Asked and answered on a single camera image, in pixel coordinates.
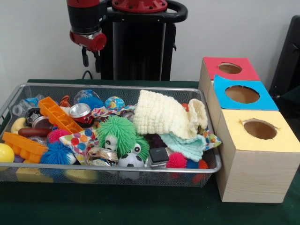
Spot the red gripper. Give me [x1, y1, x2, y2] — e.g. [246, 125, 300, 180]
[69, 30, 107, 73]

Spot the orange plastic building block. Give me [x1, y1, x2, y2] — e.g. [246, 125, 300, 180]
[1, 131, 49, 164]
[37, 97, 85, 134]

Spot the dark green table cloth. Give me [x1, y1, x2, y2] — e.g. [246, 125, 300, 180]
[0, 79, 300, 225]

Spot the blue globe ball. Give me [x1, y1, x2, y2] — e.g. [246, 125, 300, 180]
[105, 96, 125, 112]

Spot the blue spiky ball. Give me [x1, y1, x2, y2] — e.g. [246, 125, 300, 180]
[41, 142, 75, 165]

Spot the green spiky toy with eyes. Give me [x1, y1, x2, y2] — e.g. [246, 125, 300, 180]
[96, 115, 150, 159]

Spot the shallow clear mesh bin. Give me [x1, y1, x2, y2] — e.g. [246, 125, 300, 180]
[0, 83, 222, 188]

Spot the mint green cloth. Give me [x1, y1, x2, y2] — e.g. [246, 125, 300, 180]
[160, 132, 204, 163]

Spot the black and white soccer ball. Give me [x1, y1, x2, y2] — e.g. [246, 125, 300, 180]
[118, 153, 145, 168]

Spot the wooden box with three holes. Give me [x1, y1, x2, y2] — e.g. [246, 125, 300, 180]
[198, 56, 300, 203]

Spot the crushed red soda can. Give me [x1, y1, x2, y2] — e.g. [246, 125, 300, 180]
[68, 103, 97, 128]

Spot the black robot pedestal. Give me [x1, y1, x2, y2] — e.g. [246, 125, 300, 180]
[100, 0, 188, 82]

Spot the crushed clear bottle blue label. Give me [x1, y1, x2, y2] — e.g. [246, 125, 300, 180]
[10, 93, 45, 117]

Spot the yellow ball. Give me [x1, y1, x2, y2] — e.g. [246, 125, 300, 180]
[0, 143, 15, 163]

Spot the cream knitted cloth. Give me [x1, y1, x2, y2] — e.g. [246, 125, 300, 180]
[134, 89, 209, 140]

